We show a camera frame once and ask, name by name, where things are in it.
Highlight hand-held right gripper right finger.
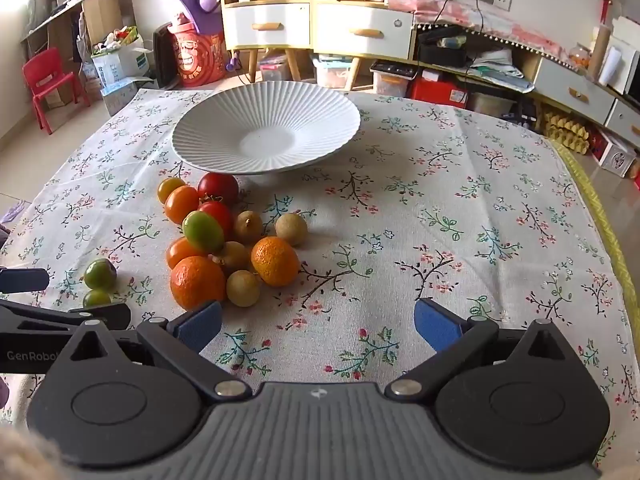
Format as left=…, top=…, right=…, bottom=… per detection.
left=382, top=297, right=596, bottom=403

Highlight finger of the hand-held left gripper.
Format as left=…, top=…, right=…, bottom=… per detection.
left=0, top=301, right=132, bottom=333
left=0, top=268, right=50, bottom=293

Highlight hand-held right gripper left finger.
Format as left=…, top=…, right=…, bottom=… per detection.
left=42, top=301, right=253, bottom=403

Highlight large mandarin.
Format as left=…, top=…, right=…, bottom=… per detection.
left=170, top=256, right=227, bottom=311

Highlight small green jujube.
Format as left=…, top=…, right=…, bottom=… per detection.
left=83, top=258, right=118, bottom=291
left=82, top=289, right=113, bottom=309

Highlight brown longan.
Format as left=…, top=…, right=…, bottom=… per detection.
left=212, top=241, right=252, bottom=276
left=275, top=213, right=308, bottom=247
left=232, top=210, right=264, bottom=245
left=226, top=270, right=262, bottom=307

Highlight orange cherry tomato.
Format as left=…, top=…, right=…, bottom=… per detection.
left=166, top=236, right=208, bottom=270
left=164, top=185, right=201, bottom=225

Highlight large green jujube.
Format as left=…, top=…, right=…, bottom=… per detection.
left=182, top=211, right=225, bottom=255

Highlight small mandarin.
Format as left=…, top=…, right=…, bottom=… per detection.
left=251, top=236, right=301, bottom=287

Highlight oval red tomato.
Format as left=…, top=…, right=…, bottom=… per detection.
left=198, top=201, right=233, bottom=238

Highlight round red tomato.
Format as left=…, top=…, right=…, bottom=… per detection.
left=197, top=172, right=240, bottom=206

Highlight yellow-orange cherry tomato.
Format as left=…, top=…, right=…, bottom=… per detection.
left=157, top=177, right=187, bottom=204

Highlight white ribbed plate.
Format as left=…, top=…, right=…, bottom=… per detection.
left=171, top=81, right=362, bottom=175

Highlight floral tablecloth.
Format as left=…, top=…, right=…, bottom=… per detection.
left=0, top=87, right=633, bottom=466

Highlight beige fuzzy cloth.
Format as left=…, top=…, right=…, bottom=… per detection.
left=0, top=427, right=66, bottom=480

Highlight yellow cloth under tablecloth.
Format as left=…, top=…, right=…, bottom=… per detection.
left=550, top=139, right=640, bottom=326

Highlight light blue cardboard box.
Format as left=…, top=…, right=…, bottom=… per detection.
left=100, top=77, right=151, bottom=116

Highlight red plastic chair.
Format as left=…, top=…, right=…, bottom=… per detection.
left=22, top=47, right=92, bottom=135

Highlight yellow egg cartons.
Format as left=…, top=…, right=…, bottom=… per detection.
left=542, top=110, right=593, bottom=153

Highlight red cardboard box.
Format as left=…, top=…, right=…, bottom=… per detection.
left=410, top=72, right=468, bottom=108

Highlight white box of toys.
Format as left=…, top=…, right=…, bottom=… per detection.
left=90, top=25, right=153, bottom=91

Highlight white printed carton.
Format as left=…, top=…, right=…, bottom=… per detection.
left=597, top=130, right=638, bottom=176

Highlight clear storage bin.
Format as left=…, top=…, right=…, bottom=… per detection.
left=314, top=55, right=357, bottom=92
left=260, top=52, right=292, bottom=82
left=372, top=60, right=418, bottom=96

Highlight black panel heater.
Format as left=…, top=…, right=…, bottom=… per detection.
left=152, top=22, right=176, bottom=88

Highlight red printed bucket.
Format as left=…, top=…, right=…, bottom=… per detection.
left=167, top=22, right=227, bottom=87

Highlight black plastic box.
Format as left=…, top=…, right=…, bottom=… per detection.
left=417, top=27, right=468, bottom=68

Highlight wooden shelving unit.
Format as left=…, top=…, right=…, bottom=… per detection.
left=20, top=0, right=136, bottom=111

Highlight glass jar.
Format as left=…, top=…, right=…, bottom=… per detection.
left=570, top=42, right=593, bottom=71

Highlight wooden cabinet with white drawer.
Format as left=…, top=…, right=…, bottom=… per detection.
left=310, top=0, right=417, bottom=92
left=218, top=0, right=316, bottom=83

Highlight pink printed cloth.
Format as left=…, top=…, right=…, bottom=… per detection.
left=385, top=0, right=576, bottom=68

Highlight cardboard tube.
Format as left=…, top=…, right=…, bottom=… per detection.
left=587, top=22, right=613, bottom=78

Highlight purple plush toy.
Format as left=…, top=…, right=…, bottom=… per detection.
left=176, top=0, right=223, bottom=36

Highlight stack of white boxes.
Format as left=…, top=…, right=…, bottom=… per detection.
left=600, top=15, right=640, bottom=96

